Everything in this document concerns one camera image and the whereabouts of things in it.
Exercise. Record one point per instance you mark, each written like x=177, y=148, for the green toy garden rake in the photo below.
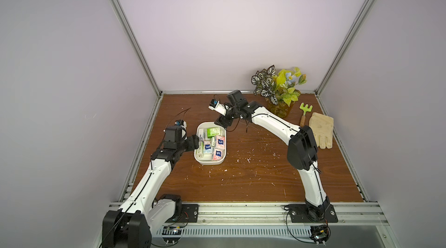
x=306, y=108

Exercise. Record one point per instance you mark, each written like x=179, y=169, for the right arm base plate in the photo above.
x=306, y=213

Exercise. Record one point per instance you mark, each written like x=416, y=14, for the beige work glove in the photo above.
x=322, y=127

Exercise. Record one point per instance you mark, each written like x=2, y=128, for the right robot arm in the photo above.
x=302, y=146

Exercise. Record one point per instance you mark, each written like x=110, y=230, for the left circuit board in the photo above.
x=171, y=235

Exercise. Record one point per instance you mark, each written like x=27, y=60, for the green pocket tissue pack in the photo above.
x=213, y=131

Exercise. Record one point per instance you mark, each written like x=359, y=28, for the pink pocket tissue pack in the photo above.
x=220, y=142

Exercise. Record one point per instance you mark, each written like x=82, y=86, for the green edge tissue pack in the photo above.
x=200, y=150

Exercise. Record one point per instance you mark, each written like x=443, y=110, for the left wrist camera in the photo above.
x=181, y=123

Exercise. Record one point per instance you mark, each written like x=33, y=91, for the pink barcode tissue pack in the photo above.
x=217, y=154

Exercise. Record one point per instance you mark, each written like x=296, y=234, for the aluminium front rail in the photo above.
x=273, y=213

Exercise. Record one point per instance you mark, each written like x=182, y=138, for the circuit board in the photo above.
x=171, y=235
x=320, y=234

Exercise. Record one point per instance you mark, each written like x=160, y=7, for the right circuit board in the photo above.
x=320, y=234

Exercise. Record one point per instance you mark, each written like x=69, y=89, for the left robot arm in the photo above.
x=138, y=218

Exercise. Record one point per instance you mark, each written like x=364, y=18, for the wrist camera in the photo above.
x=217, y=106
x=181, y=123

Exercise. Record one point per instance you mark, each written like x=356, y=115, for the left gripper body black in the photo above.
x=189, y=143

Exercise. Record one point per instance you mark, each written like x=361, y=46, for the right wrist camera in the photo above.
x=217, y=106

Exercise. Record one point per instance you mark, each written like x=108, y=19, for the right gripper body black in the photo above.
x=225, y=119

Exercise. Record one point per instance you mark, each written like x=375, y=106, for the potted artificial plant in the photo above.
x=278, y=88

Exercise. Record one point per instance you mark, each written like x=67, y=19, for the blue pocket tissue pack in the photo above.
x=208, y=147

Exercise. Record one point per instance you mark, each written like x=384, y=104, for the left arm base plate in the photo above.
x=189, y=213

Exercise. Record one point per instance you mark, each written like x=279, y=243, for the white plastic storage box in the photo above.
x=212, y=144

